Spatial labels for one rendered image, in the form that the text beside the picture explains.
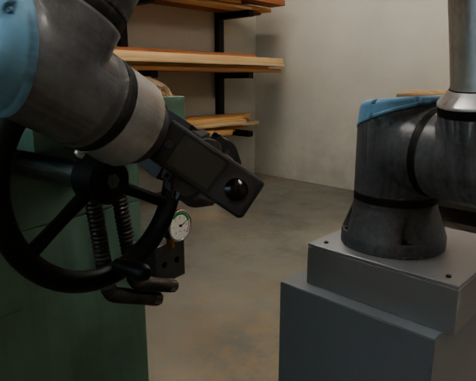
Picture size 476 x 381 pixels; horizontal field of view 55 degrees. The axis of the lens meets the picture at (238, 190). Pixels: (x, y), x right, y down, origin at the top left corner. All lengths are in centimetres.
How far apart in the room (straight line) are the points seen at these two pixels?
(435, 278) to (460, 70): 31
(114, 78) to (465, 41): 48
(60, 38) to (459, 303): 66
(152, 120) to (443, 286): 53
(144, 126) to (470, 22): 46
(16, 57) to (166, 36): 368
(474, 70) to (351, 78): 339
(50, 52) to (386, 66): 367
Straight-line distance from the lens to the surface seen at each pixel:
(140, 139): 42
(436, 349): 81
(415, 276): 80
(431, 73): 378
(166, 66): 335
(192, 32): 418
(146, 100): 42
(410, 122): 81
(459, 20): 71
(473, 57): 71
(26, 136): 66
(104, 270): 63
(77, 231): 82
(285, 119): 448
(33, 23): 34
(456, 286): 78
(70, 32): 36
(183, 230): 91
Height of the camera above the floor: 93
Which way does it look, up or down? 13 degrees down
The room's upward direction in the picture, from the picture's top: straight up
